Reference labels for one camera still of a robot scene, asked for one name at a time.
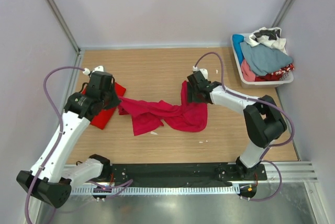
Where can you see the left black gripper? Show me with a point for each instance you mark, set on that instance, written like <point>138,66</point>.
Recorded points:
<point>115,101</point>

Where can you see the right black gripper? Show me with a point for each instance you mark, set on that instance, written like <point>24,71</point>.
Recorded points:
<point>191,97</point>

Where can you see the magenta t shirt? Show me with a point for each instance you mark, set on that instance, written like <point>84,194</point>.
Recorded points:
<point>148,116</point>

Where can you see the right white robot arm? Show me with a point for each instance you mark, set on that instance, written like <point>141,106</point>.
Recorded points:
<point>263,121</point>

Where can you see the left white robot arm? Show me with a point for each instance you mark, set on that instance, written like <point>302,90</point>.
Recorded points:
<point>47,180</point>

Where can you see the folded red t shirt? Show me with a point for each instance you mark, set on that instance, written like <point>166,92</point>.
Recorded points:
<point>101,120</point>

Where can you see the pink shirt in basket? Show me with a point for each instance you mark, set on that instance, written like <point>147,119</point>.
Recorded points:
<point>247,73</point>

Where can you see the bright blue shirt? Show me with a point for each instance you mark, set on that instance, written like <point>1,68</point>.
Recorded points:
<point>237,39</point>

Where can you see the grey blue t shirt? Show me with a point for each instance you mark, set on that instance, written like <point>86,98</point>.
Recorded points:
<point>263,60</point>

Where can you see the red white patterned shirt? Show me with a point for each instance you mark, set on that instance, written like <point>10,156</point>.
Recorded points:
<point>277,73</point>

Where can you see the white black patterned shirt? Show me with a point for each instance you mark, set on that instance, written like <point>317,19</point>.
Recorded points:
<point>269,37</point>

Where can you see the white laundry basket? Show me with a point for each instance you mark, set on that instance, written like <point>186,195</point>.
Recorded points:
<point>285,79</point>

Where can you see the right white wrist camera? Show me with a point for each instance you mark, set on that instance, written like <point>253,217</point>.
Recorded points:
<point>204,72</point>

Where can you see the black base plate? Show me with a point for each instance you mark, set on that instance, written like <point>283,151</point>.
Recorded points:
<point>182,175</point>

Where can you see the slotted cable duct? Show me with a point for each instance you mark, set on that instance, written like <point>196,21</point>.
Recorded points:
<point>148,191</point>

